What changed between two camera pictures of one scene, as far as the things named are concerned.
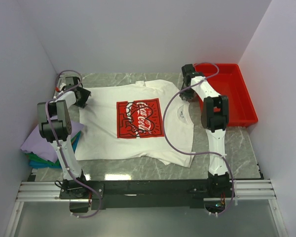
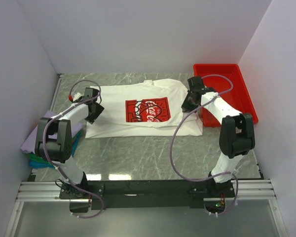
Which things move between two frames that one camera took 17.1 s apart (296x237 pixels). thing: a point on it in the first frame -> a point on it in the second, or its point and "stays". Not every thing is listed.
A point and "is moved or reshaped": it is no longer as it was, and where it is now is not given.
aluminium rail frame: (255, 189) stays
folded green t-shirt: (32, 156) stays
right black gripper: (189, 96) -> (186, 107)
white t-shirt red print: (147, 120) is moved or reshaped
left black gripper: (86, 94) -> (98, 110)
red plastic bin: (229, 80) stays
